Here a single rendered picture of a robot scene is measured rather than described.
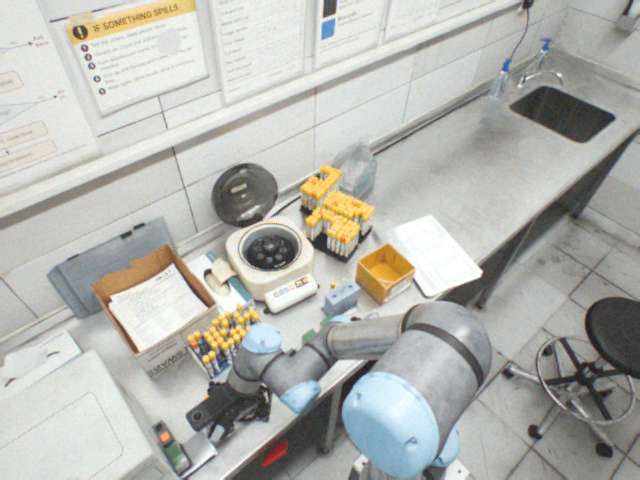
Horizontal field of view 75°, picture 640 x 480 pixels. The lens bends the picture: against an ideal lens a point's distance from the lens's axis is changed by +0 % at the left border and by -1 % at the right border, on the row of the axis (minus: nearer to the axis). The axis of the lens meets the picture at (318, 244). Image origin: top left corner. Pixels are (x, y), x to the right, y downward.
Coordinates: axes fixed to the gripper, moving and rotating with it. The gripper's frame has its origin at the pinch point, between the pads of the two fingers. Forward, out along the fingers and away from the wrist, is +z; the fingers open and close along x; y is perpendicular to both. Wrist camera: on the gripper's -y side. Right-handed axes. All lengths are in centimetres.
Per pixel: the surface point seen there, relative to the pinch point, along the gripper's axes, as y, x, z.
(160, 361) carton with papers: -0.3, 25.0, -1.1
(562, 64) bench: 230, 47, -127
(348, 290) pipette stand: 43, 8, -31
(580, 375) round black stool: 150, -59, -13
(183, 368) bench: 6.1, 22.5, 1.9
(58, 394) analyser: -28.8, 17.1, -12.6
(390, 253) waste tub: 64, 11, -39
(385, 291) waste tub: 52, 1, -34
